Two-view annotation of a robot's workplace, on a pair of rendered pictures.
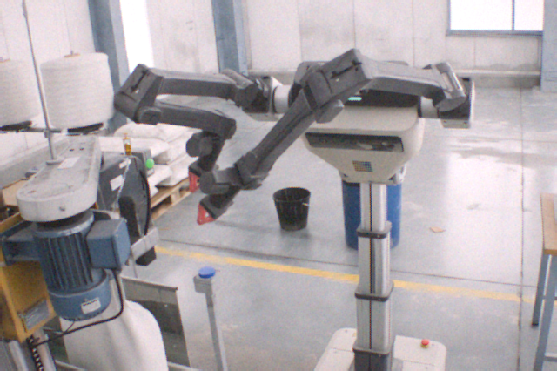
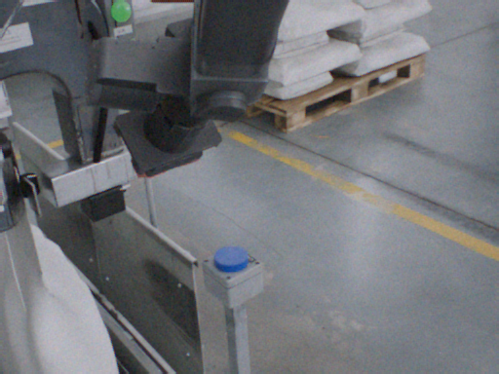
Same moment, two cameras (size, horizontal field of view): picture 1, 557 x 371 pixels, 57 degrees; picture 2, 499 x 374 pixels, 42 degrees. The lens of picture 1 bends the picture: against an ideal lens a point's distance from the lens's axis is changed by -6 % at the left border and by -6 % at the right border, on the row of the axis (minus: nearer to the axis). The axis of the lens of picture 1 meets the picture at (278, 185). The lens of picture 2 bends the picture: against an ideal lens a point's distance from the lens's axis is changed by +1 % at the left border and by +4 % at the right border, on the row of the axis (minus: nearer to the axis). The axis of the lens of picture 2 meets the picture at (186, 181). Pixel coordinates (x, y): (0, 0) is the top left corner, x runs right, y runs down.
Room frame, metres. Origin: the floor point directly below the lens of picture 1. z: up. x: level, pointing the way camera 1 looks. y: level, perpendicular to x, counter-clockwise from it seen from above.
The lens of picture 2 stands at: (0.92, -0.17, 1.49)
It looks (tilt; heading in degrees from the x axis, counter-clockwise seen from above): 28 degrees down; 34
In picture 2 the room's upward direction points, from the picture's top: 6 degrees counter-clockwise
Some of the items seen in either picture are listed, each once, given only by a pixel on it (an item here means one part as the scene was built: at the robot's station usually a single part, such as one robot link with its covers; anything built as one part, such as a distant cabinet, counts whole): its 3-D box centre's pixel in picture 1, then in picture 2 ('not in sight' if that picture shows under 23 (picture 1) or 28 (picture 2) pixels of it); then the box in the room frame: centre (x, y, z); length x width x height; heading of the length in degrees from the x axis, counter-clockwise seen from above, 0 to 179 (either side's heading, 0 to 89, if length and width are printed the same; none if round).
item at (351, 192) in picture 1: (372, 198); not in sight; (3.50, -0.64, 0.32); 0.51 x 0.48 x 0.65; 155
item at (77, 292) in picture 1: (73, 266); not in sight; (1.14, 0.51, 1.21); 0.15 x 0.15 x 0.25
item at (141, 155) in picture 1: (139, 162); (107, 7); (1.68, 0.44, 1.29); 0.08 x 0.05 x 0.09; 65
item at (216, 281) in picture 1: (208, 280); (232, 276); (1.71, 0.28, 0.81); 0.08 x 0.08 x 0.06; 65
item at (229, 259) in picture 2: (206, 273); (231, 260); (1.71, 0.28, 0.84); 0.06 x 0.06 x 0.02
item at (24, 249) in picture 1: (32, 242); not in sight; (1.15, 0.60, 1.27); 0.12 x 0.09 x 0.09; 155
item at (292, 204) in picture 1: (292, 209); not in sight; (3.86, -0.09, 0.13); 0.30 x 0.30 x 0.26
